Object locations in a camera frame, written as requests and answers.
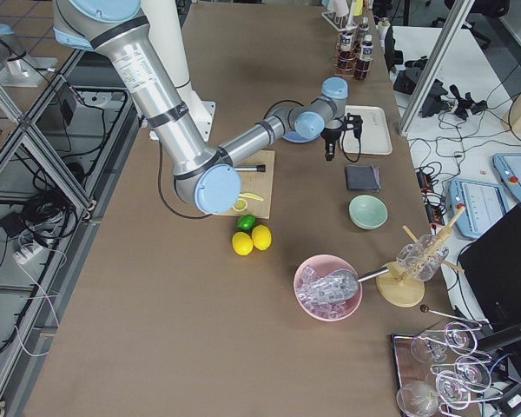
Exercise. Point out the green lime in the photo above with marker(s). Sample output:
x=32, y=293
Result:
x=246, y=222

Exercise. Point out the dark drink bottle front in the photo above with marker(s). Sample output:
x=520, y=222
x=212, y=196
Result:
x=364, y=59

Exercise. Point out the wine glass rack tray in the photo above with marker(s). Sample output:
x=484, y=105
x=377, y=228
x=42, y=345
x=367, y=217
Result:
x=441, y=371

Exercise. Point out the yellow lemon near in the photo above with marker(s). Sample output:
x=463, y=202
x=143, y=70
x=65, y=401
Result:
x=242, y=243

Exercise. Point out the cream rabbit tray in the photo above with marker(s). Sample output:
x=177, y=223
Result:
x=374, y=139

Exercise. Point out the black laptop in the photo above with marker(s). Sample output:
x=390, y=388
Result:
x=492, y=266

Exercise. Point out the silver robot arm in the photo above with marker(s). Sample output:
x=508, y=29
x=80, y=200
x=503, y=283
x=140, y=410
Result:
x=143, y=41

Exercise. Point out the yellow lemon far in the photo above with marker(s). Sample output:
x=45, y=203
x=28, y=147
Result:
x=261, y=237

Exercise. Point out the blue plate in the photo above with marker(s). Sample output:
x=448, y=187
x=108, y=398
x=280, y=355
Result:
x=294, y=137

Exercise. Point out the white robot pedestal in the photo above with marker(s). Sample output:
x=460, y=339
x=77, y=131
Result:
x=195, y=104

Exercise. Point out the blue teach pendant near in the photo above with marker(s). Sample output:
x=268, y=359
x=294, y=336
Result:
x=485, y=204

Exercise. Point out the mint green bowl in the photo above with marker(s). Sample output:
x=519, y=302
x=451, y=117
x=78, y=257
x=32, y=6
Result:
x=367, y=212

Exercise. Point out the yellow plastic knife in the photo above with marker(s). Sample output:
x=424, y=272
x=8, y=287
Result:
x=251, y=196

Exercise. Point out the blue teach pendant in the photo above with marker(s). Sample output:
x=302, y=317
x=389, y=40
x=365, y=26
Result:
x=508, y=166
x=485, y=204

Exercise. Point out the dark drink bottle back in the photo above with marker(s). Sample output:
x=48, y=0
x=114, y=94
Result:
x=345, y=56

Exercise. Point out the wooden cutting board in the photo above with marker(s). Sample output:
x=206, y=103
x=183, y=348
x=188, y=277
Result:
x=258, y=183

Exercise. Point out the blue teach pendant far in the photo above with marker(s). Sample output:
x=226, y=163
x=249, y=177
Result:
x=508, y=166

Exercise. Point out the copper wire bottle rack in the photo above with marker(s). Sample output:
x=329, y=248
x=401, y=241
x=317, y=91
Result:
x=360, y=34

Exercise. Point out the metal ice scoop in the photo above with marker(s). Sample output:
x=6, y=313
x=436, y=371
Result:
x=341, y=285

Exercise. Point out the clear glass mug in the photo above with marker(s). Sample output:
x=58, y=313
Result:
x=423, y=258

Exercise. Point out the yellow lemon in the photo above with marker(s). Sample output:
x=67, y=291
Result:
x=242, y=243
x=261, y=237

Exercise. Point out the grey folded cloth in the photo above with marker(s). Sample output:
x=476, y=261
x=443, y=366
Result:
x=362, y=178

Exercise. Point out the dark drink bottle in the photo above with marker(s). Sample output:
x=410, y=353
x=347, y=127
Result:
x=345, y=56
x=364, y=59

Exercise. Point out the steel muddler black tip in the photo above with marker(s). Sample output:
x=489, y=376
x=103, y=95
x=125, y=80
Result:
x=251, y=168

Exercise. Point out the clear plastic ice cubes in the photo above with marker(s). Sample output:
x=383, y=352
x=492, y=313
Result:
x=308, y=276

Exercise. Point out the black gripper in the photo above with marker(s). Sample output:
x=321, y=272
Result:
x=331, y=139

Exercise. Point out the pink bowl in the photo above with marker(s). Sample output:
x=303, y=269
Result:
x=324, y=264

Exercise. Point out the wooden cup tree stand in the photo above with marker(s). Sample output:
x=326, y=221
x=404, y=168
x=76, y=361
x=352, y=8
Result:
x=397, y=287

